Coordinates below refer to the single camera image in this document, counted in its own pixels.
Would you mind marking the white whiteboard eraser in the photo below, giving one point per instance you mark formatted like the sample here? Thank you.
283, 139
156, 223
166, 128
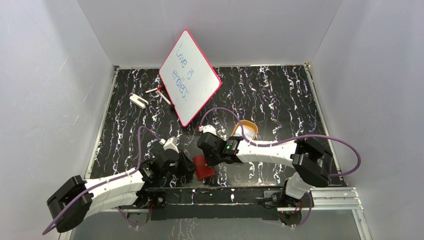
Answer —
138, 101

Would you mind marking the orange oval tray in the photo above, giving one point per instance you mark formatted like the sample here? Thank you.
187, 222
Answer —
238, 130

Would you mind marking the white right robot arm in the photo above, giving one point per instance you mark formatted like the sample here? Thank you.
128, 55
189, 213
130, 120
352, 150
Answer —
311, 161

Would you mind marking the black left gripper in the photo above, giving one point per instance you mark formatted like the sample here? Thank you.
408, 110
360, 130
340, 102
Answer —
180, 162

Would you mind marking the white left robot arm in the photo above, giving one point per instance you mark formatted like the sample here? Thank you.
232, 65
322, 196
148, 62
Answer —
78, 198

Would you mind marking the red leather card holder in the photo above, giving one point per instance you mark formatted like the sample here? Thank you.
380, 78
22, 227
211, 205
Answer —
202, 169

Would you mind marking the red capped marker pen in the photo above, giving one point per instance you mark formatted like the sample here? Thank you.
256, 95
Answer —
154, 89

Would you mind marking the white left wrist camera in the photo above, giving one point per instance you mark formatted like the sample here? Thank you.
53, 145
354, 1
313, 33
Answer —
170, 145

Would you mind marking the pink framed whiteboard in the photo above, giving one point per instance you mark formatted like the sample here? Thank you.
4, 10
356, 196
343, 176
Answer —
188, 77

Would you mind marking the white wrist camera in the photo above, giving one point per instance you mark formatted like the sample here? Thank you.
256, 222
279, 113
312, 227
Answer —
170, 145
203, 129

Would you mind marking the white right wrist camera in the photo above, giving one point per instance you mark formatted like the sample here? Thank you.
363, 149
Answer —
203, 129

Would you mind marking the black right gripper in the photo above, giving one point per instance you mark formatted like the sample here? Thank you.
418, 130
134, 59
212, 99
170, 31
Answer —
210, 162

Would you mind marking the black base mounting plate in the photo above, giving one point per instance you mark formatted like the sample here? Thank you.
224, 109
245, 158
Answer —
212, 203

